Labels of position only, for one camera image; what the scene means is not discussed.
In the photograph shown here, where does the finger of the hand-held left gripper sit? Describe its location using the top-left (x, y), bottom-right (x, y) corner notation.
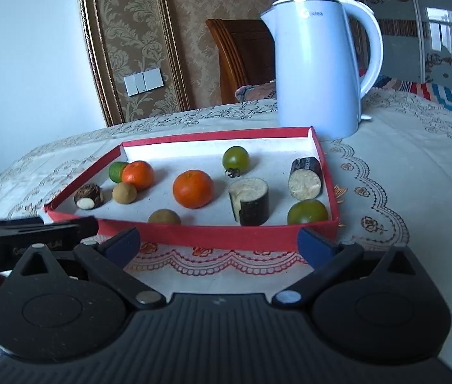
top-left (10, 215), bottom-right (100, 249)

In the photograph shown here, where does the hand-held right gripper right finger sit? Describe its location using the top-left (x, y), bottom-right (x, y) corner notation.
top-left (271, 227), bottom-right (418, 309)

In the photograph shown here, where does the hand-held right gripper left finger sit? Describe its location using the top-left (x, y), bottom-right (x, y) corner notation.
top-left (17, 226), bottom-right (166, 310)

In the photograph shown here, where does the dark mushroom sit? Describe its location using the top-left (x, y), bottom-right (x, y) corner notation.
top-left (74, 183), bottom-right (105, 211)

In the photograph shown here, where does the small tan potato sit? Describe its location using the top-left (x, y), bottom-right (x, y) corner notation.
top-left (148, 208), bottom-right (182, 225)
top-left (112, 182), bottom-right (138, 204)

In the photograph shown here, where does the orange mandarin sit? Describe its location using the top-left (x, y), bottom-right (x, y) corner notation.
top-left (172, 170), bottom-right (214, 209)
top-left (121, 160), bottom-right (155, 192)

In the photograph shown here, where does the notched dark eggplant piece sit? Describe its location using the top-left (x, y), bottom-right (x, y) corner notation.
top-left (228, 178), bottom-right (270, 227)

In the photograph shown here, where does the green cucumber piece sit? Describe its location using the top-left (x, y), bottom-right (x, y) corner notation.
top-left (108, 161), bottom-right (130, 184)

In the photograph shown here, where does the red cardboard tray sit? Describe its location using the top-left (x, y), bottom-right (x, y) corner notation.
top-left (44, 126), bottom-right (340, 254)

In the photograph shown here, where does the green tomato with stem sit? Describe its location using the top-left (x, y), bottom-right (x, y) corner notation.
top-left (222, 146), bottom-right (250, 179)

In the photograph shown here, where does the floral lace tablecloth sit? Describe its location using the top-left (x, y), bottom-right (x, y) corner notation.
top-left (0, 88), bottom-right (452, 364)

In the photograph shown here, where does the brown plush blanket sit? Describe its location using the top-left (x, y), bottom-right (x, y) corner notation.
top-left (234, 80), bottom-right (278, 102)

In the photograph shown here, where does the white electric kettle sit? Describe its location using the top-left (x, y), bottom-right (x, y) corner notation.
top-left (260, 0), bottom-right (384, 141)

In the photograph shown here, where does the colourful patterned quilt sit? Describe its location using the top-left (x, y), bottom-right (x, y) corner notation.
top-left (372, 76), bottom-right (452, 129)

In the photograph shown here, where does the wooden chair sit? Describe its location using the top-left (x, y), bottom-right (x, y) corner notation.
top-left (205, 18), bottom-right (276, 105)

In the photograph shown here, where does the floral sliding door wardrobe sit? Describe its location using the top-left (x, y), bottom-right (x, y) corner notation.
top-left (356, 0), bottom-right (452, 97)

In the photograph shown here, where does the white light switch panel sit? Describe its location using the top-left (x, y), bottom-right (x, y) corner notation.
top-left (124, 68), bottom-right (164, 97)

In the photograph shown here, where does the gold wall moulding frame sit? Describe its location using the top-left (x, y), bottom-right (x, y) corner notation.
top-left (75, 0), bottom-right (190, 127)

